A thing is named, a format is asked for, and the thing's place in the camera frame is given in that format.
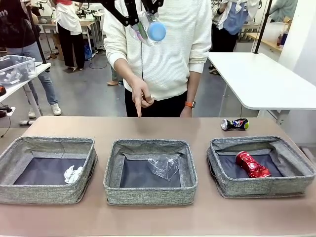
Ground clear plastic bottle blue cap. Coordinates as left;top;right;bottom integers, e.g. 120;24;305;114
128;11;167;47

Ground clear plastic cup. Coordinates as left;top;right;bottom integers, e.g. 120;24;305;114
147;154;182;181

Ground white paper ball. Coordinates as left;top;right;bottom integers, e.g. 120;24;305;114
64;165;84;185

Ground crushed red can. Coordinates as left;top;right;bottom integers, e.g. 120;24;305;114
235;151;273;178

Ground person's left forearm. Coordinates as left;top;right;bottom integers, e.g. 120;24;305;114
186;70;203;103

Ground person's right forearm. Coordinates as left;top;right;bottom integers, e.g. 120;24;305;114
112;58;139;82

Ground person's right hand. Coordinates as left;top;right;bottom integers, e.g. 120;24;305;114
122;74;156;119

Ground person's left hand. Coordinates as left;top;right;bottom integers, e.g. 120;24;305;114
180;106;193;118

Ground person in white sweater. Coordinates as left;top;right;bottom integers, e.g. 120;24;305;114
103;0;212;118

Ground blue bag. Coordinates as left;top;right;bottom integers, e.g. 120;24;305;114
83;43;94;62

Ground person white shirt black trousers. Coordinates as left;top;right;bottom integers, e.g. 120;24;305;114
54;0;86;72

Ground person blue shirt white jacket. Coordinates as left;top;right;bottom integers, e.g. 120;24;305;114
217;0;260;53

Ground black stand pole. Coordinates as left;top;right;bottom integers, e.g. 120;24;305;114
26;0;47;64
253;0;273;54

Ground wooden top desk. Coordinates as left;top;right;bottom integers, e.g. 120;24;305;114
246;32;283;52

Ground person in blue jeans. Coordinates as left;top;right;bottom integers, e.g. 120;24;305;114
0;0;62;119

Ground translucent storage box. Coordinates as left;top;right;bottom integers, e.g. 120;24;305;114
260;21;290;46

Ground clear plastic storage bin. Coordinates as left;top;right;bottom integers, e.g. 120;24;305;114
0;54;37;86

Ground large white table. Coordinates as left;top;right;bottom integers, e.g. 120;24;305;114
207;51;316;124

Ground person in teal top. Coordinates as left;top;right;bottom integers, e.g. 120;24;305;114
268;0;298;23

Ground crushed dark blue can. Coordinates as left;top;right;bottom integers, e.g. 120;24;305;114
221;118;249;131

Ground grey fabric basket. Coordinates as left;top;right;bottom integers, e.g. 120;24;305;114
206;135;316;199
103;138;198;206
0;136;98;205

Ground thin black cord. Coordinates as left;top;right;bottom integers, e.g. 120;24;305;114
141;39;145;81

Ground black plug with cable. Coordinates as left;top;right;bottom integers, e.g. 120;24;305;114
0;106;16;118

